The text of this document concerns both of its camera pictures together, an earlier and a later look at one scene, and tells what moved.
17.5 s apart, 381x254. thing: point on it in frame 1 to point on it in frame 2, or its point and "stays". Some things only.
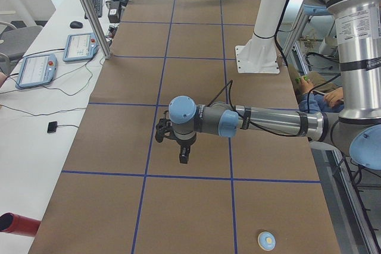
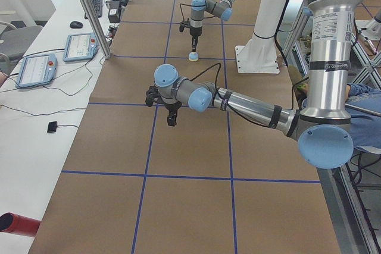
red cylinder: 19,225 stays
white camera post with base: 259,55 stays
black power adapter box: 114,12 stays
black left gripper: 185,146 to 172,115
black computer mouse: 75,24 stays
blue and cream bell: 266,241 to 193,56
